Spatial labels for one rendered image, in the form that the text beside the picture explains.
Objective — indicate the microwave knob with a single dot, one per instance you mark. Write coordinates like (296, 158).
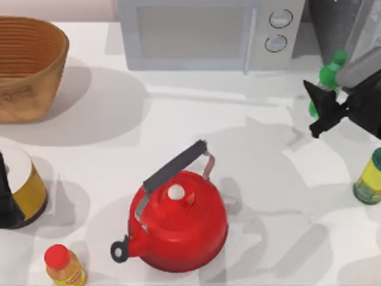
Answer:
(275, 43)
(281, 18)

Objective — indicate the yellow and white can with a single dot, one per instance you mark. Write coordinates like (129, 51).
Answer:
(31, 184)

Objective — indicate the pale microwave oven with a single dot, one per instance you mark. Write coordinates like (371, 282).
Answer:
(279, 61)

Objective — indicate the yellow bottle with red cap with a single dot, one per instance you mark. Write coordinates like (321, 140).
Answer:
(64, 269)

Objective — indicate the green bottle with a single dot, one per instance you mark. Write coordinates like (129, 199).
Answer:
(328, 73)

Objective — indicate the red kettle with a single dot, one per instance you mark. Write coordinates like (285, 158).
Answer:
(181, 226)

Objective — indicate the yellow and green can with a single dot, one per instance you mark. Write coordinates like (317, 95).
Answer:
(370, 181)

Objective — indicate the brown woven basket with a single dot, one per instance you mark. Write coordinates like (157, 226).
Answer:
(32, 86)

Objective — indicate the microwave oven door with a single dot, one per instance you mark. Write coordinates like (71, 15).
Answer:
(190, 32)

